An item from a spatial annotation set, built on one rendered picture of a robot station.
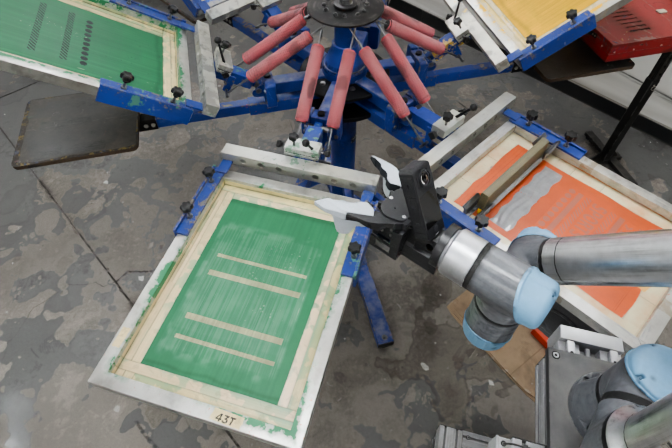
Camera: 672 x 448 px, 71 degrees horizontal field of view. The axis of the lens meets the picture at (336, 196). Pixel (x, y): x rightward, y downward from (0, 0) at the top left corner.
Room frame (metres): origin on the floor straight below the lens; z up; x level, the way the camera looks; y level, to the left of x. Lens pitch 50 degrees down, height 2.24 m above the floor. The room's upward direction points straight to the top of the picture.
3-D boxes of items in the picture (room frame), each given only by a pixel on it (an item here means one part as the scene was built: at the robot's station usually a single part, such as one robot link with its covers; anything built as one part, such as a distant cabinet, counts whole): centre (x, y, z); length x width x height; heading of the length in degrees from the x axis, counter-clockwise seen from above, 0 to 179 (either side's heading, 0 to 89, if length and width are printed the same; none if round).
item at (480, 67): (1.88, -0.69, 0.91); 1.34 x 0.40 x 0.08; 104
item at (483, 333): (0.33, -0.25, 1.56); 0.11 x 0.08 x 0.11; 141
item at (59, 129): (1.56, 0.61, 0.91); 1.34 x 0.40 x 0.08; 104
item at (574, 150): (1.32, -0.80, 0.97); 0.30 x 0.05 x 0.07; 44
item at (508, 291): (0.32, -0.24, 1.65); 0.11 x 0.08 x 0.09; 51
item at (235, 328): (0.85, 0.21, 1.05); 1.08 x 0.61 x 0.23; 164
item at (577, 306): (0.96, -0.77, 0.97); 0.79 x 0.58 x 0.04; 44
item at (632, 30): (2.06, -1.42, 1.06); 0.61 x 0.46 x 0.12; 104
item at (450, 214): (0.94, -0.40, 0.97); 0.30 x 0.05 x 0.07; 44
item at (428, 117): (1.36, -0.38, 1.02); 0.17 x 0.06 x 0.05; 44
